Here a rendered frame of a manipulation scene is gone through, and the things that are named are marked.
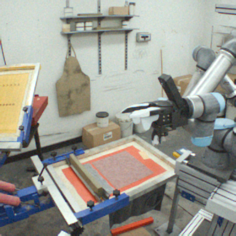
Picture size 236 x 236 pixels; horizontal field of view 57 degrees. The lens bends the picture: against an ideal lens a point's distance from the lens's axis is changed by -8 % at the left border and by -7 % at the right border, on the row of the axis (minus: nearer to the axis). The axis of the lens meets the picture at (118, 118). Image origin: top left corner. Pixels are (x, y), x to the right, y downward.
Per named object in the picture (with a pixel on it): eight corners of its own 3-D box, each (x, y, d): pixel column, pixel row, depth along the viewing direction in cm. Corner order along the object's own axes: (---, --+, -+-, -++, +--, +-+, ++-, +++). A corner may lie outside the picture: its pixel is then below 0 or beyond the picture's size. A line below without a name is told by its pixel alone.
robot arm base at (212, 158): (232, 159, 115) (237, 143, 111) (222, 173, 105) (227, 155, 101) (208, 149, 124) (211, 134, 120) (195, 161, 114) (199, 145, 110)
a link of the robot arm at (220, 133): (219, 136, 117) (223, 113, 112) (237, 148, 106) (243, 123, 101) (202, 141, 113) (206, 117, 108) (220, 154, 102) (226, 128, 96)
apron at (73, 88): (90, 109, 366) (86, 40, 322) (91, 110, 360) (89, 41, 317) (58, 116, 340) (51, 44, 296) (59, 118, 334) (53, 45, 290)
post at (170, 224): (169, 220, 230) (183, 142, 190) (184, 233, 213) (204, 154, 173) (153, 230, 219) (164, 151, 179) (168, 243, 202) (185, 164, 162)
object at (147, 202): (155, 200, 174) (159, 168, 161) (162, 207, 168) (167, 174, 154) (104, 226, 151) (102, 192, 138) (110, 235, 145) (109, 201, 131)
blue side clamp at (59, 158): (82, 155, 176) (82, 148, 173) (85, 158, 172) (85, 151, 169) (45, 168, 161) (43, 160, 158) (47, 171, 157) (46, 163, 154)
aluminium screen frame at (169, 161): (134, 137, 199) (134, 134, 197) (185, 172, 155) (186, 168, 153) (45, 167, 160) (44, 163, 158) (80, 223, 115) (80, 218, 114)
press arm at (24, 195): (45, 188, 134) (43, 182, 132) (48, 194, 129) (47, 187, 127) (18, 197, 125) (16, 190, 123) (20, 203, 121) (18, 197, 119)
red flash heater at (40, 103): (12, 104, 258) (10, 95, 253) (49, 103, 260) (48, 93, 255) (-9, 128, 202) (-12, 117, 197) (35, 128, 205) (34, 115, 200)
